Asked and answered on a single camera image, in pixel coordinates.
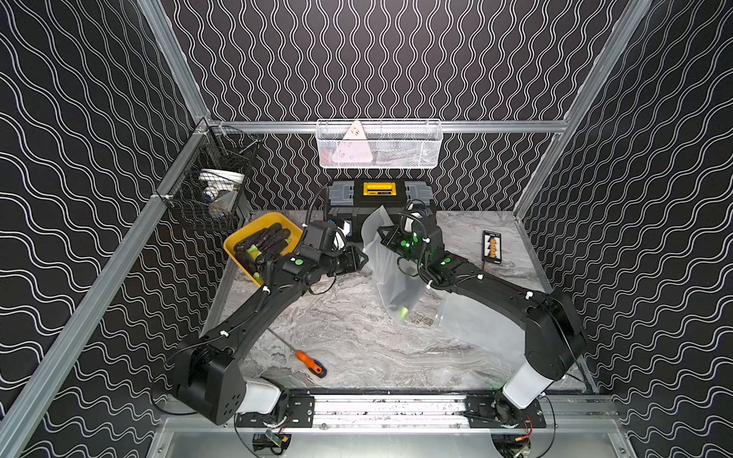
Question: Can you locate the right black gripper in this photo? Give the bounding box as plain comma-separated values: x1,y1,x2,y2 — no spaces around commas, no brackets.
377,222,429,271

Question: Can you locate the clear zip-top bag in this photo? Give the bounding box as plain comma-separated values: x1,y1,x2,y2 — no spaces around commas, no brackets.
361,206,427,323

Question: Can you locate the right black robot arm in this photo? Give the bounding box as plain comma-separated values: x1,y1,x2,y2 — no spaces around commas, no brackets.
377,200,588,411

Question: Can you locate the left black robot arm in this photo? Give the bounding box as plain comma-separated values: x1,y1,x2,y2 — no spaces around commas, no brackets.
169,221,368,425

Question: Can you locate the yellow plastic tray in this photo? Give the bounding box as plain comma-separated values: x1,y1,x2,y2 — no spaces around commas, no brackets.
223,212,303,286

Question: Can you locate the black yellow toolbox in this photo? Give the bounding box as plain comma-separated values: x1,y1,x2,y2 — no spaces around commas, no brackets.
325,179,437,242

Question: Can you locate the black phone with orange screen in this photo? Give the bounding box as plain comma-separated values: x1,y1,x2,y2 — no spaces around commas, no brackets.
482,230,502,264

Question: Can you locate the pink triangular card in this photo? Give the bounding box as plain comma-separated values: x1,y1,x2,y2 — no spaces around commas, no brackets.
331,120,374,166

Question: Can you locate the white tape roll in basket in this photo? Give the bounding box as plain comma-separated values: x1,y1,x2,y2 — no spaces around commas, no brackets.
199,169,244,202

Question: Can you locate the white wire wall basket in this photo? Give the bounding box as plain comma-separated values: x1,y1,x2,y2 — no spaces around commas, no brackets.
315,118,444,170

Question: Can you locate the orange handled screwdriver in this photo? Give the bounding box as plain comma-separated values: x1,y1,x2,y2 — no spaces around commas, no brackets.
267,328,328,379

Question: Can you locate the black wire corner basket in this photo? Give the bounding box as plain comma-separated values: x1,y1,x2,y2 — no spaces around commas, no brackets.
161,121,265,232

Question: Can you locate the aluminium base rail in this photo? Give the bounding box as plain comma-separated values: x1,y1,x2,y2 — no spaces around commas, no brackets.
162,391,620,433

